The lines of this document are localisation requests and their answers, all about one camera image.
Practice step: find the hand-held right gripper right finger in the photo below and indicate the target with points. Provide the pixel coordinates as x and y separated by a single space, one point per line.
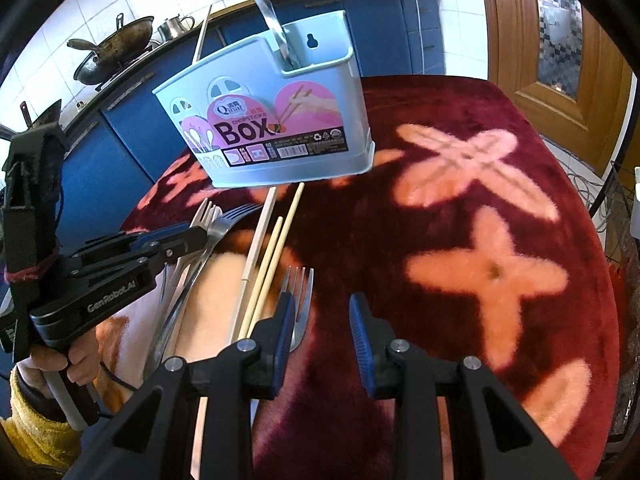
357 332

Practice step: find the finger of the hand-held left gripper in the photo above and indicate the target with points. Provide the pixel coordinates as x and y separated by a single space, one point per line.
170 237
125 266

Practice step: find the wooden door with glass pane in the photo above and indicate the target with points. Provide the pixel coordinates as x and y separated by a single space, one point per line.
530 60

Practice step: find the person's left hand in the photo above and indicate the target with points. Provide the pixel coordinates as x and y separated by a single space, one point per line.
80 360

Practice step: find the thick white chopstick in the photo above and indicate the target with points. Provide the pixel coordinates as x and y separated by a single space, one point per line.
257 250

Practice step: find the red floral blanket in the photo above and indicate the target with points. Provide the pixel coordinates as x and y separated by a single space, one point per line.
450 260

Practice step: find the blue kitchen cabinets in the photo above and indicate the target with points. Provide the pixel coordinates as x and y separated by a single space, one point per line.
130 130

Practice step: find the metal pitcher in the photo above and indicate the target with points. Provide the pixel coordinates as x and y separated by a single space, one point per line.
172 29

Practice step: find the pale chopstick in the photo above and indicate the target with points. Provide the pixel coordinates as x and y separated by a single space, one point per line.
201 32

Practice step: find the person's left forearm yellow sleeve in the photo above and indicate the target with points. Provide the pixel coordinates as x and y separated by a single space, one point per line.
35 425

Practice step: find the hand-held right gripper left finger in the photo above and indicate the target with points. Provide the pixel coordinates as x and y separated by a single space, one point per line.
284 327

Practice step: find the light blue plastic utensil box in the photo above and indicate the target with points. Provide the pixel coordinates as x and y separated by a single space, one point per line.
280 145

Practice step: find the bamboo chopstick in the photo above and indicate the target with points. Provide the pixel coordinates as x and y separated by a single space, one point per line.
265 265
286 237

